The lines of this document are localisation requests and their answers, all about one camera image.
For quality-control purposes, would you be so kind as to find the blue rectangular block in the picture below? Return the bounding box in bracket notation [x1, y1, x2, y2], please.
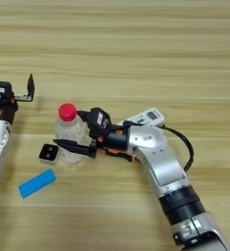
[18, 168, 58, 200]

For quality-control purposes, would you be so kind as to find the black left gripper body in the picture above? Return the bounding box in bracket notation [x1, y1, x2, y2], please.
[0, 94, 34, 125]

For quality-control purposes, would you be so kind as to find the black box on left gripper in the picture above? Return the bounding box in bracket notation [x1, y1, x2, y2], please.
[0, 80, 13, 102]

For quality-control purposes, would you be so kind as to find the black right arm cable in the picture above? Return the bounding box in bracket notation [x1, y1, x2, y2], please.
[120, 120, 195, 173]

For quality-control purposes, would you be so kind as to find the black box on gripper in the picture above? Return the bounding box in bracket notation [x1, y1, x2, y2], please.
[0, 80, 13, 102]
[87, 107, 113, 138]

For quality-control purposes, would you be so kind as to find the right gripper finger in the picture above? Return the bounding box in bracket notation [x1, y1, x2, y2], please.
[76, 110, 92, 124]
[52, 138, 98, 160]

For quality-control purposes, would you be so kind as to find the small black square box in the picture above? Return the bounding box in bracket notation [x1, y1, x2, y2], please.
[38, 143, 60, 166]

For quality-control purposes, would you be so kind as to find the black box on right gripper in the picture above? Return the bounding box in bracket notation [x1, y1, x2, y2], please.
[87, 107, 113, 138]

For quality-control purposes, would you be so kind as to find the white remote control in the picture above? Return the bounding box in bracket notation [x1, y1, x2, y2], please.
[117, 107, 165, 126]

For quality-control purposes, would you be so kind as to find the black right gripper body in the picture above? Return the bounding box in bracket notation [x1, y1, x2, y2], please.
[88, 128, 130, 153]

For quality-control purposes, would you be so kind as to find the clear bottle with red cap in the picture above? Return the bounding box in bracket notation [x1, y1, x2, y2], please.
[54, 102, 91, 166]

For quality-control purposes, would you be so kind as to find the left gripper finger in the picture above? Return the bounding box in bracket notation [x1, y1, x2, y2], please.
[25, 73, 36, 98]

